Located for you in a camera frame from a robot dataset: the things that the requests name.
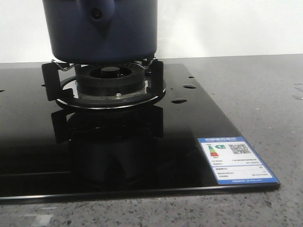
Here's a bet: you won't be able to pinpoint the right black gas burner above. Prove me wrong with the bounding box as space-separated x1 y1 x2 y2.
76 63 145 96

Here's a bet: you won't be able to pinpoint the dark blue cooking pot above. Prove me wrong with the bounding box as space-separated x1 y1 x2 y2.
42 0 158 64

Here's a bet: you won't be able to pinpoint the black glass gas stove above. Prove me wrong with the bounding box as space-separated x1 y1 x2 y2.
0 64 280 203

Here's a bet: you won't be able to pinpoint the blue energy label sticker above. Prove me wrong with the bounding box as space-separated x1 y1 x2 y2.
198 137 278 185

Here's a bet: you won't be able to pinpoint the right black pot support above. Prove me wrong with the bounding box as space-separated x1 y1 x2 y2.
42 58 166 110

